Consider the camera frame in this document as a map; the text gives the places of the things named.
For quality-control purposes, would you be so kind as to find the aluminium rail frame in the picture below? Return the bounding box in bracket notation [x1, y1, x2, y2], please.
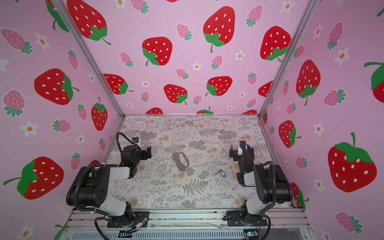
[59, 208, 316, 240]

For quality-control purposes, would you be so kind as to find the key with blue tag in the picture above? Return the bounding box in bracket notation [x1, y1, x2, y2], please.
[215, 169, 227, 178]

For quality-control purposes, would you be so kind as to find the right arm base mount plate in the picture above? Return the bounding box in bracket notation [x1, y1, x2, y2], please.
[223, 210, 268, 227]

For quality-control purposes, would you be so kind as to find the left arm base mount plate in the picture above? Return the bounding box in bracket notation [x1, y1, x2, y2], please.
[107, 211, 150, 228]

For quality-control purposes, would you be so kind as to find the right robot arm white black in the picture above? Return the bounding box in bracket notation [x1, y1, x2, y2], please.
[223, 141, 293, 226]

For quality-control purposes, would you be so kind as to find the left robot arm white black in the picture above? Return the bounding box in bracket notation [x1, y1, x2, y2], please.
[66, 146, 152, 228]

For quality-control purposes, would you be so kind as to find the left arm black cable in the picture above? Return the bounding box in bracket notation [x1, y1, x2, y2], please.
[116, 131, 142, 154]

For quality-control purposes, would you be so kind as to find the perforated white vent panel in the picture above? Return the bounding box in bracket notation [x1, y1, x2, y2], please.
[70, 229, 247, 240]

